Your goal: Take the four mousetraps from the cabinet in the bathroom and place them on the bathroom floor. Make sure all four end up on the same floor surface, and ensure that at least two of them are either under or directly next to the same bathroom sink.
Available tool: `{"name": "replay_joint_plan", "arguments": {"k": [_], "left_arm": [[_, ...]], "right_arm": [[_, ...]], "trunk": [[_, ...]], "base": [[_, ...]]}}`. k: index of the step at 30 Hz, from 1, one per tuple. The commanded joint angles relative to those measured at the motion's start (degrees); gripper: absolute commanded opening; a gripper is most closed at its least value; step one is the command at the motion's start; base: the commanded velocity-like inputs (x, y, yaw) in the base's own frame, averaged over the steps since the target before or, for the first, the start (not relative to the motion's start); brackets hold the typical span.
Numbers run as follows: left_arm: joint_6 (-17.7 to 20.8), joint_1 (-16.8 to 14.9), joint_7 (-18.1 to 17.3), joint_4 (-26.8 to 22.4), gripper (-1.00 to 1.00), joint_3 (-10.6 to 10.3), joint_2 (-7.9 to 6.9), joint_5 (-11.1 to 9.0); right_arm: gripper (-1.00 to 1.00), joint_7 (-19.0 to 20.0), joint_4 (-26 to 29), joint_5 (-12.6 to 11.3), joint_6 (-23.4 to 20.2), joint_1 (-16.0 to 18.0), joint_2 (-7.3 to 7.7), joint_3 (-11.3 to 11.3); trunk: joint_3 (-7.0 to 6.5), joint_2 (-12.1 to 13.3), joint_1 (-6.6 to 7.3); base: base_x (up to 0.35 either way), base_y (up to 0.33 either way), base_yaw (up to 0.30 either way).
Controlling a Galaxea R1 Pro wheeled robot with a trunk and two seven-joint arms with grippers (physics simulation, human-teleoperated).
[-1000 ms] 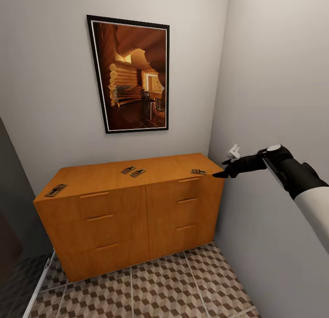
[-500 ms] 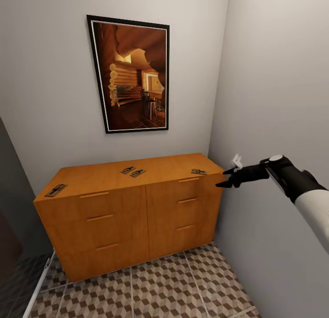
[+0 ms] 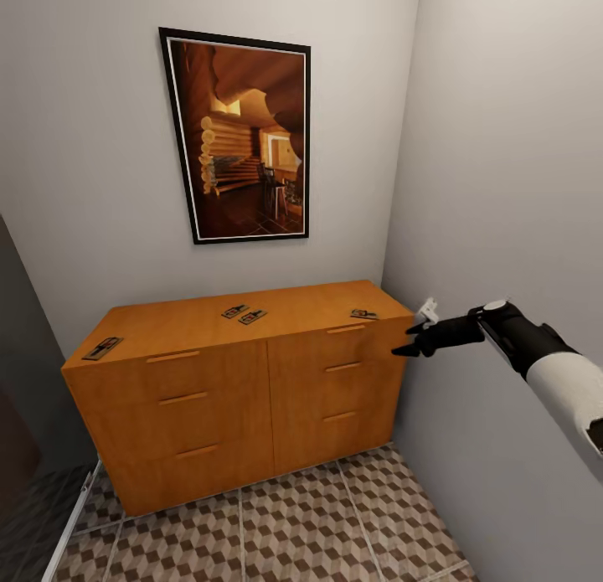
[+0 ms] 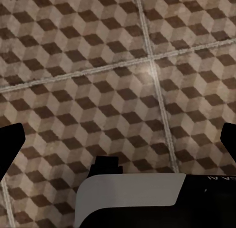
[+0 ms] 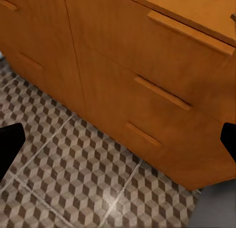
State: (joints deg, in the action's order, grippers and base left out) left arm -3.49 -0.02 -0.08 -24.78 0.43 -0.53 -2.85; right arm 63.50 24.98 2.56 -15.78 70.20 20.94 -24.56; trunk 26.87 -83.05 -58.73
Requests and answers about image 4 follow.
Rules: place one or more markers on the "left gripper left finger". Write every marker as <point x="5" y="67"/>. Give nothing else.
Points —
<point x="12" y="138"/>

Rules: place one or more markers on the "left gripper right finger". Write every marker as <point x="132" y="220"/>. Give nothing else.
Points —
<point x="228" y="138"/>

